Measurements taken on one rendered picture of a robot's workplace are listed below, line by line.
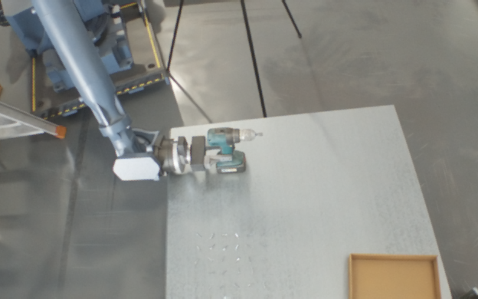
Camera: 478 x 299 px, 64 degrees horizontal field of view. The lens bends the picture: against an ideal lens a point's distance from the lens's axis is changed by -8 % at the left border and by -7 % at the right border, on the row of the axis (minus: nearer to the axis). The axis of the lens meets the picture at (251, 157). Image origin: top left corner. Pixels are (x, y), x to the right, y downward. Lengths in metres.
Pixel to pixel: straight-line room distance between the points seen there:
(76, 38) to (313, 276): 1.12
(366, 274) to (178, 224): 0.70
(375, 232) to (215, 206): 0.59
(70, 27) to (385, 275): 1.33
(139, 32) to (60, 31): 1.54
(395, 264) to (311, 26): 2.09
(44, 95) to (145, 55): 0.70
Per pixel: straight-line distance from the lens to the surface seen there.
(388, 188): 1.60
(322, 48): 2.97
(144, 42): 2.85
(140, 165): 1.52
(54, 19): 1.45
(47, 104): 2.78
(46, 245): 2.55
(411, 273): 1.49
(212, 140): 1.43
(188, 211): 1.56
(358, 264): 1.46
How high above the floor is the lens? 2.03
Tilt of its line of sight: 58 degrees down
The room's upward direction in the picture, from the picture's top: 9 degrees counter-clockwise
